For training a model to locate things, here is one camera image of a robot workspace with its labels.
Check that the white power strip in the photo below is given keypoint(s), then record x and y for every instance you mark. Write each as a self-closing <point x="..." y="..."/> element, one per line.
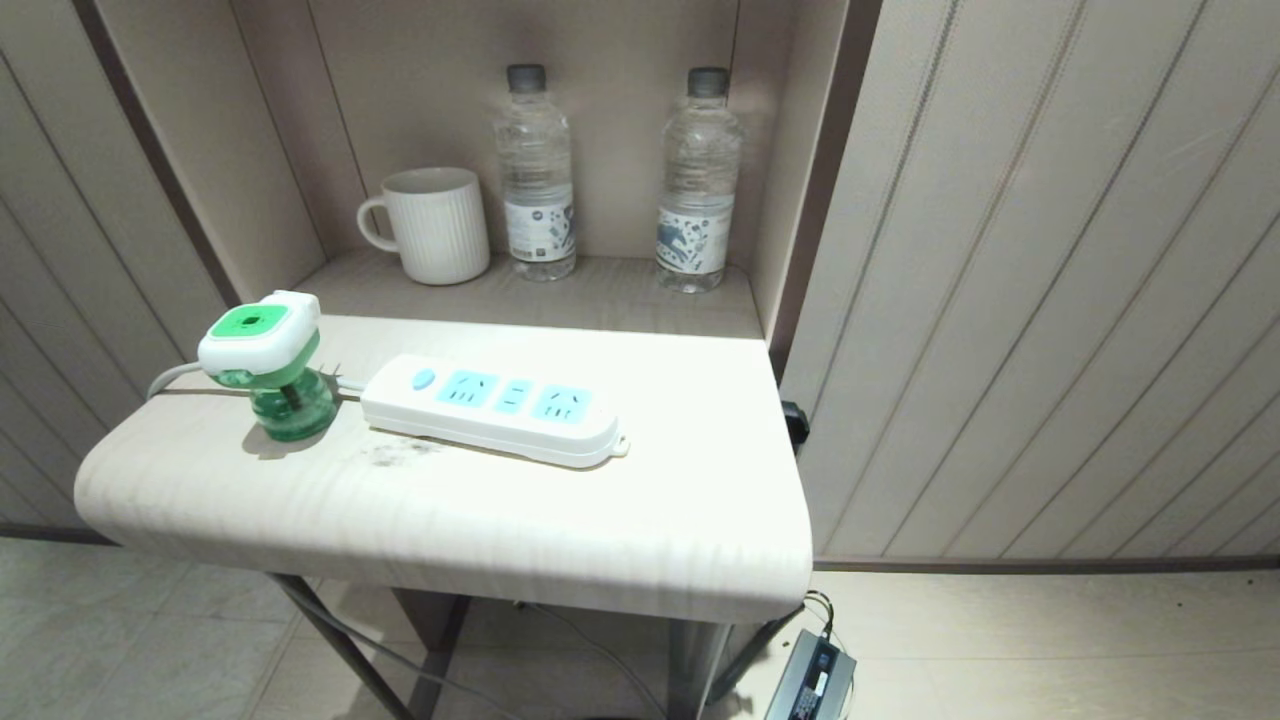
<point x="500" y="410"/>

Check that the black power adapter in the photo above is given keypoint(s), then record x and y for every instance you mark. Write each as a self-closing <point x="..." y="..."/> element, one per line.
<point x="815" y="680"/>

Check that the green white mosquito repellent device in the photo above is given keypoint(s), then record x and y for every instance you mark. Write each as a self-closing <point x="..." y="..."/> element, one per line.
<point x="262" y="345"/>

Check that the clear water bottle grey cap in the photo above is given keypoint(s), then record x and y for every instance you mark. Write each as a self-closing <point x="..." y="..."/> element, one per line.
<point x="538" y="180"/>
<point x="696" y="185"/>

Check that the small wooden table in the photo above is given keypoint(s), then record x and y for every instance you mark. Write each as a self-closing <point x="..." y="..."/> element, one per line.
<point x="450" y="490"/>

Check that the white ribbed mug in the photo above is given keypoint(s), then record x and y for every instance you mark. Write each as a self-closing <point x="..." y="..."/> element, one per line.
<point x="437" y="226"/>

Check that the black wall plug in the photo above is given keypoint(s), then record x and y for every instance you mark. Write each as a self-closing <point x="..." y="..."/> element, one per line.
<point x="796" y="423"/>

